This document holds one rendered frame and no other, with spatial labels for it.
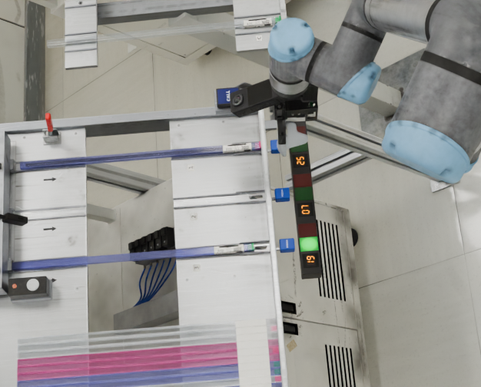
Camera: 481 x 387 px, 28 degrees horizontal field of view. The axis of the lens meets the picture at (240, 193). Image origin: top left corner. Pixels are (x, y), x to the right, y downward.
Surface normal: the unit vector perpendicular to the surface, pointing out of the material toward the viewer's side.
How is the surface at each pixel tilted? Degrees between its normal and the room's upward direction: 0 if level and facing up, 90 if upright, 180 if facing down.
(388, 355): 0
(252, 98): 13
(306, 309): 90
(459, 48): 20
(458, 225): 0
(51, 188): 44
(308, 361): 90
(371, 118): 0
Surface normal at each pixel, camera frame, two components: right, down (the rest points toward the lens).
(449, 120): -0.07, 0.14
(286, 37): -0.04, -0.37
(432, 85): -0.61, -0.14
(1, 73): 0.69, -0.32
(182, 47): 0.07, 0.93
